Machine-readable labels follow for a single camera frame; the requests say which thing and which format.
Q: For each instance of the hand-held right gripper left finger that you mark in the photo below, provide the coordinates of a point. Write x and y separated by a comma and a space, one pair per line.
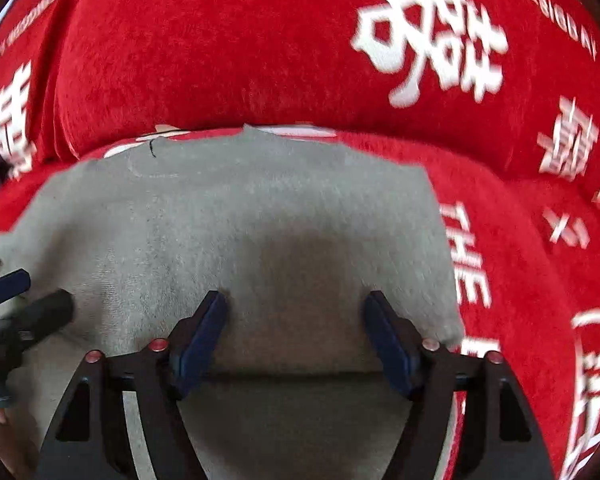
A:
204, 340

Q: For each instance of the red printed blanket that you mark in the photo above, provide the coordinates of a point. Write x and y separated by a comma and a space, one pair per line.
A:
205, 60

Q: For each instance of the grey small garment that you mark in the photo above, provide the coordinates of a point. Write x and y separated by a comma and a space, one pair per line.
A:
260, 220

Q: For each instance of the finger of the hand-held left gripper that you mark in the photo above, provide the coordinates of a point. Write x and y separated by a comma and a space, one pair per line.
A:
47, 310
2, 287

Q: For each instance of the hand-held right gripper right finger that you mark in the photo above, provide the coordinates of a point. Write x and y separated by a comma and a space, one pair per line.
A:
386, 345

